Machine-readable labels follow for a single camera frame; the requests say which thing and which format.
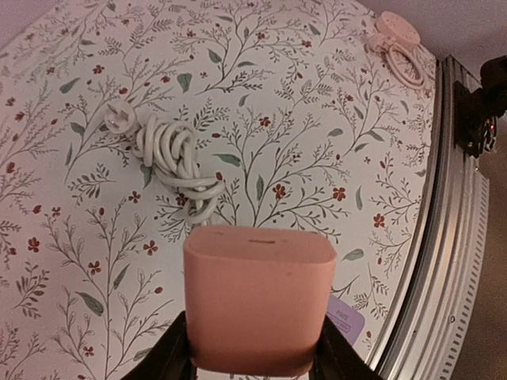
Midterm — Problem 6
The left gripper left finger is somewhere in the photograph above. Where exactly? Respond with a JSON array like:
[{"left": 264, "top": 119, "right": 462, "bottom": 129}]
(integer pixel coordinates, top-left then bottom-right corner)
[{"left": 121, "top": 311, "right": 194, "bottom": 380}]

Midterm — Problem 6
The purple power strip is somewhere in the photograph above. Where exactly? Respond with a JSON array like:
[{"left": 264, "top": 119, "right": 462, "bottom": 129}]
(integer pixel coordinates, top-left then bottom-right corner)
[{"left": 326, "top": 295, "right": 365, "bottom": 346}]

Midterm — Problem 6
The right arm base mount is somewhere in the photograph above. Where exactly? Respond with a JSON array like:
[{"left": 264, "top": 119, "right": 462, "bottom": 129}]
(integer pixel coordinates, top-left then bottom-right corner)
[{"left": 453, "top": 55, "right": 506, "bottom": 158}]

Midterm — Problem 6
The floral table cloth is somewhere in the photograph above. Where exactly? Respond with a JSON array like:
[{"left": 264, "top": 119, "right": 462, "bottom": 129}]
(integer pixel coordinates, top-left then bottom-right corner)
[{"left": 1, "top": 1, "right": 436, "bottom": 379}]

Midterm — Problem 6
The pink plug adapter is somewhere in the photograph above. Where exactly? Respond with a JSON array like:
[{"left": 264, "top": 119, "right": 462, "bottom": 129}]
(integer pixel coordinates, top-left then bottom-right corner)
[{"left": 183, "top": 226, "right": 337, "bottom": 377}]

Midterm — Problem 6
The pink round power socket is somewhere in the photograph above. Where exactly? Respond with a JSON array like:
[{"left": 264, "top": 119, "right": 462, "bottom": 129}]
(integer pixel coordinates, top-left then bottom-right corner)
[{"left": 375, "top": 10, "right": 421, "bottom": 51}]

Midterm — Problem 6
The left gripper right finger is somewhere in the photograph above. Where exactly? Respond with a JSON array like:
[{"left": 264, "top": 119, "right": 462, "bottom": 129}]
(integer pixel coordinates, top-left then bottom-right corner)
[{"left": 311, "top": 316, "right": 383, "bottom": 380}]

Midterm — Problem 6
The aluminium front rail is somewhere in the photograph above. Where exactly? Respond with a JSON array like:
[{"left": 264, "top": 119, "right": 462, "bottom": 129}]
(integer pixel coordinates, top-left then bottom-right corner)
[{"left": 367, "top": 56, "right": 490, "bottom": 379}]

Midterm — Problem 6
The white coiled power cable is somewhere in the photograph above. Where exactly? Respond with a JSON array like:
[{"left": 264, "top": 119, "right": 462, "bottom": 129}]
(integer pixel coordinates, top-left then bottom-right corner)
[{"left": 89, "top": 101, "right": 225, "bottom": 229}]

